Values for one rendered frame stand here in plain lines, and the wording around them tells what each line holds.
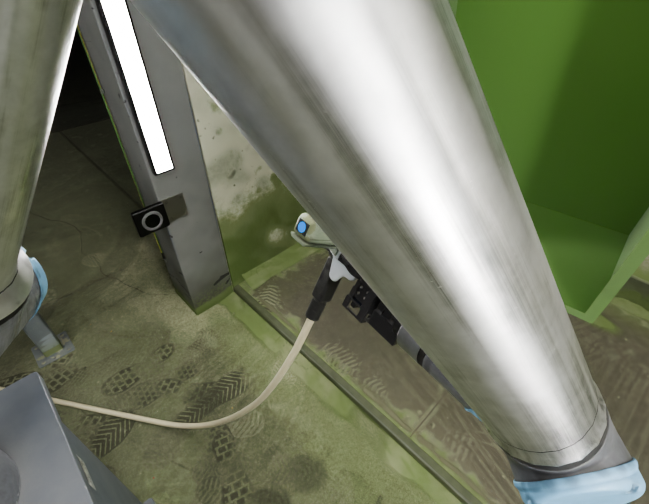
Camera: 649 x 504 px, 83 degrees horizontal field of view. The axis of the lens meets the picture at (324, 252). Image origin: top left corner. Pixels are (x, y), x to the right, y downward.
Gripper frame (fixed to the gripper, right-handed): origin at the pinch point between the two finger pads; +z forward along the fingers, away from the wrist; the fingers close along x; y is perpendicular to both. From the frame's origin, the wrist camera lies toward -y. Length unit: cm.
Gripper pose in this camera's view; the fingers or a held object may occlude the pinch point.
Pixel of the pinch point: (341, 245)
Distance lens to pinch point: 69.8
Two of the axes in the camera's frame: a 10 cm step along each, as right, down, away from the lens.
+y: -3.9, 8.5, 3.4
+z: -5.9, -5.2, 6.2
